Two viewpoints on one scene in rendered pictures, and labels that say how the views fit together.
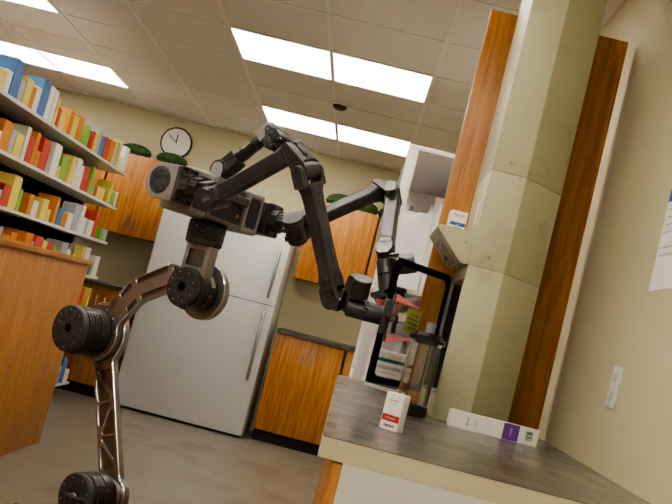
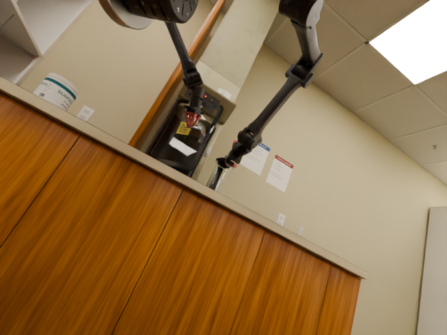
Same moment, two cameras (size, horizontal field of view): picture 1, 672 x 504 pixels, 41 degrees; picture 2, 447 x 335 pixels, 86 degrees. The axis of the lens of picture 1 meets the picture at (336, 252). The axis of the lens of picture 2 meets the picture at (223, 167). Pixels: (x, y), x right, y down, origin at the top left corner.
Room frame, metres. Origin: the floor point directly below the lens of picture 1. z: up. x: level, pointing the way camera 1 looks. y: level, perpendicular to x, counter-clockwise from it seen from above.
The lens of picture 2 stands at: (2.98, 0.88, 0.69)
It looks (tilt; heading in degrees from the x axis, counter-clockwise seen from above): 19 degrees up; 251
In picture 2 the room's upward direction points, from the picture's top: 24 degrees clockwise
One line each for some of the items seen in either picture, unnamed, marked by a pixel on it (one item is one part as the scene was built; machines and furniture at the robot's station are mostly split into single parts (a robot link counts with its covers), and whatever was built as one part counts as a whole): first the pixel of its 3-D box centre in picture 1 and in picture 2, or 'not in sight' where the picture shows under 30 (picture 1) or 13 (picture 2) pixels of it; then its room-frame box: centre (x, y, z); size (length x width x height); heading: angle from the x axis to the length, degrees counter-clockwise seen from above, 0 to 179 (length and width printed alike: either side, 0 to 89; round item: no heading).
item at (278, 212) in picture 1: (279, 222); not in sight; (3.28, 0.23, 1.45); 0.09 x 0.08 x 0.12; 147
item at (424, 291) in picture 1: (410, 326); (184, 131); (2.87, -0.29, 1.19); 0.30 x 0.01 x 0.40; 137
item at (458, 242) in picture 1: (447, 248); (207, 100); (2.83, -0.34, 1.46); 0.32 x 0.12 x 0.10; 178
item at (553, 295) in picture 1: (512, 218); (179, 74); (3.05, -0.56, 1.64); 0.49 x 0.03 x 1.40; 88
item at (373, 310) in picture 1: (375, 314); (239, 151); (2.59, -0.16, 1.20); 0.07 x 0.07 x 0.10; 88
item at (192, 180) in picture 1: (192, 187); not in sight; (2.86, 0.50, 1.45); 0.09 x 0.08 x 0.12; 147
